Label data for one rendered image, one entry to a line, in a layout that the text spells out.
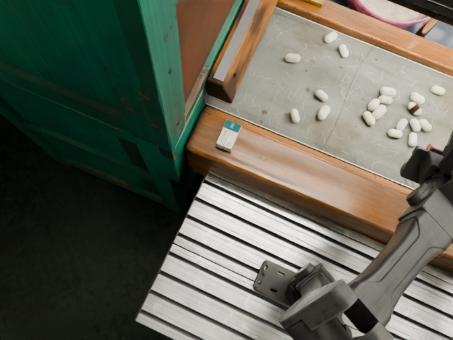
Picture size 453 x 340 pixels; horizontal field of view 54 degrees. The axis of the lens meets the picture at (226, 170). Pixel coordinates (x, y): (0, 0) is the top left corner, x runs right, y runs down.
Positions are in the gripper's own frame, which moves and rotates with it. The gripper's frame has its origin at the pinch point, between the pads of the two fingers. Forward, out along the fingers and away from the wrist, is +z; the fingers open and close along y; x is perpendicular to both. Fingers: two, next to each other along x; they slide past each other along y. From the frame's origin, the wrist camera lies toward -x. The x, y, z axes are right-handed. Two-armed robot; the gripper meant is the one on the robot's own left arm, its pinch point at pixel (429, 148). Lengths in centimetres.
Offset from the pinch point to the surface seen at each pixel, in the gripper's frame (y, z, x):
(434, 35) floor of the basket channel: 0.2, 42.1, -11.7
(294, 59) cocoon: 31.3, 16.6, -1.0
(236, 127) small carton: 37.0, -1.8, 11.0
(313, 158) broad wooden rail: 19.1, 0.1, 12.0
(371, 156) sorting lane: 7.2, 6.7, 9.7
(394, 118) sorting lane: 5.1, 15.0, 2.7
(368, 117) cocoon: 11.0, 11.5, 3.2
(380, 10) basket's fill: 16.4, 35.3, -13.8
